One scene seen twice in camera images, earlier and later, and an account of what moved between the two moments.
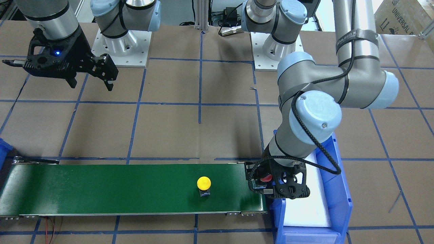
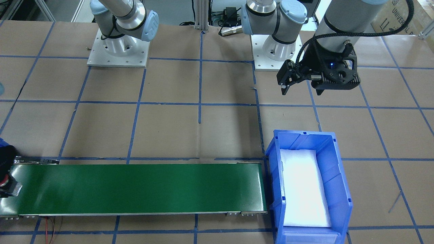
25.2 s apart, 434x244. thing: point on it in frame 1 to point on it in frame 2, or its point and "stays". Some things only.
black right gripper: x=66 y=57 to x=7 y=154
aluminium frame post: x=201 y=9 stays
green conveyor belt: x=43 y=187 stays
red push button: x=267 y=178 to x=3 y=179
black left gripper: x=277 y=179 to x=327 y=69
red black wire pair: x=46 y=226 stays
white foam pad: x=310 y=211 stays
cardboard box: x=403 y=17 stays
